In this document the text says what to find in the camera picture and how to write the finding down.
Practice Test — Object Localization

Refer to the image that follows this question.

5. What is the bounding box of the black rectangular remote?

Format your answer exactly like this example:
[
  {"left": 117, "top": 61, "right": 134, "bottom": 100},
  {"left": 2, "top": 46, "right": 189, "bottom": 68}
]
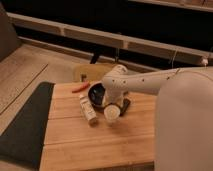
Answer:
[{"left": 120, "top": 98, "right": 131, "bottom": 116}]

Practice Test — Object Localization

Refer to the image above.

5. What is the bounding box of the dark green floor mat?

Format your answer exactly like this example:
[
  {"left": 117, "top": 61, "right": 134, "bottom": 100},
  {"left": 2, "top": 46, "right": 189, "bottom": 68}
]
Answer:
[{"left": 0, "top": 82, "right": 54, "bottom": 169}]

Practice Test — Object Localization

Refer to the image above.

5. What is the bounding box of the white wall cable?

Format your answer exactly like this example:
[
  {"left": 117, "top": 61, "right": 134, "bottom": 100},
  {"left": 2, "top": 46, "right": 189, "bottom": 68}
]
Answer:
[{"left": 168, "top": 49, "right": 209, "bottom": 69}]

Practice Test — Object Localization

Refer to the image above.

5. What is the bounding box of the white plastic bottle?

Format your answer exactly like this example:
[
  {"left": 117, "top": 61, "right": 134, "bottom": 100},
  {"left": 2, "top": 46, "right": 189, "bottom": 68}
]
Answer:
[{"left": 79, "top": 94, "right": 98, "bottom": 126}]

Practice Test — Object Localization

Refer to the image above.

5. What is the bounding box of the dark ceramic bowl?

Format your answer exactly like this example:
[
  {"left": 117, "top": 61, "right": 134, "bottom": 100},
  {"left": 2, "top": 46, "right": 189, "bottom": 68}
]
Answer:
[{"left": 88, "top": 83, "right": 105, "bottom": 107}]

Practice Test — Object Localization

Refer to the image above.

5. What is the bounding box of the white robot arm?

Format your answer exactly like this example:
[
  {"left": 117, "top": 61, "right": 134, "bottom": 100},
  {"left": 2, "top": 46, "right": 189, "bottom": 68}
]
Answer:
[{"left": 102, "top": 65, "right": 213, "bottom": 171}]

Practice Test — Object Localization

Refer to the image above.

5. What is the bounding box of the white paper cup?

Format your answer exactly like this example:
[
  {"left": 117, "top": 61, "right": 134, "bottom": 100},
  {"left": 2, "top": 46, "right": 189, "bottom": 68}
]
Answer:
[{"left": 104, "top": 105, "right": 120, "bottom": 124}]

